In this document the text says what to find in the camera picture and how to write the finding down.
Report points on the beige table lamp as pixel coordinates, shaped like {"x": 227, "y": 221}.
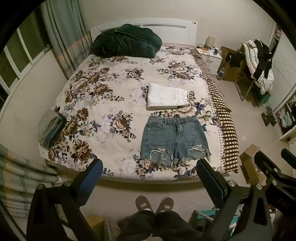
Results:
{"x": 210, "y": 41}

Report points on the open cardboard box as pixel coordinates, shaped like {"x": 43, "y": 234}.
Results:
{"x": 251, "y": 162}

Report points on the plastic water bottle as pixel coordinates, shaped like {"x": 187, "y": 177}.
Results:
{"x": 221, "y": 73}

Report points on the black garment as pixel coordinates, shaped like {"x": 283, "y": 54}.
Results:
{"x": 234, "y": 58}

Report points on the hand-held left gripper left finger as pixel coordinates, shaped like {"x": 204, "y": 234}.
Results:
{"x": 93, "y": 177}

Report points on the green plaid curtain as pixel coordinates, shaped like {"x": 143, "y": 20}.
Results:
{"x": 20, "y": 180}
{"x": 66, "y": 34}

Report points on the brown cardboard box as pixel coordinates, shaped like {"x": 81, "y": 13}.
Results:
{"x": 231, "y": 71}

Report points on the grey slipper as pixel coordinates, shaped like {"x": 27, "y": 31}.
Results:
{"x": 164, "y": 204}
{"x": 143, "y": 204}

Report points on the window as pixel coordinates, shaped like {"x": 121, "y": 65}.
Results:
{"x": 23, "y": 55}

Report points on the folded white pants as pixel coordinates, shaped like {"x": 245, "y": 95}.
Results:
{"x": 165, "y": 95}

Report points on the blue denim shorts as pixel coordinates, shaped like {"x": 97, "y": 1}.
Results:
{"x": 172, "y": 139}

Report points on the dark green duvet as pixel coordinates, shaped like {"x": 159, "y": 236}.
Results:
{"x": 126, "y": 41}

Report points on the white nightstand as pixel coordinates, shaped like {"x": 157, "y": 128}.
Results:
{"x": 212, "y": 59}

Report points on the teal plastic basket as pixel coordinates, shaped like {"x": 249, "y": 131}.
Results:
{"x": 208, "y": 214}

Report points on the dark cup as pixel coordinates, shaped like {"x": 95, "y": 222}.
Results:
{"x": 216, "y": 51}

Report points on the person's legs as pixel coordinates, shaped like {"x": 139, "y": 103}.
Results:
{"x": 159, "y": 228}

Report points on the white bed headboard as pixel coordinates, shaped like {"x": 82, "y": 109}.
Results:
{"x": 175, "y": 31}

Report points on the white wardrobe shelf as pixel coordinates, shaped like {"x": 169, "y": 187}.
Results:
{"x": 286, "y": 97}

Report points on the brown checkered blanket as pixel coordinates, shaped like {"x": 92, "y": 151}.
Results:
{"x": 220, "y": 109}

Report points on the dark shoes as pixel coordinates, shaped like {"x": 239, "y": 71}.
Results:
{"x": 269, "y": 115}

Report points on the bed with floral sheet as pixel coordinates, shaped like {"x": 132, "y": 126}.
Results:
{"x": 111, "y": 97}

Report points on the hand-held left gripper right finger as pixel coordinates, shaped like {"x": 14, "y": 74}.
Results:
{"x": 209, "y": 177}

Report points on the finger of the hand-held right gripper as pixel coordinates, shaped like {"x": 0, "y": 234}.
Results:
{"x": 264, "y": 162}
{"x": 289, "y": 154}

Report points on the black clothes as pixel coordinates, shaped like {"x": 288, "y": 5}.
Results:
{"x": 263, "y": 55}

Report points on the folding chair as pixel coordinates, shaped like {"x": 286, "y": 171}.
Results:
{"x": 245, "y": 87}

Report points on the yellow box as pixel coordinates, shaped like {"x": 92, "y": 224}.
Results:
{"x": 95, "y": 223}

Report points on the folded grey-green clothes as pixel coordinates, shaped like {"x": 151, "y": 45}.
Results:
{"x": 51, "y": 127}

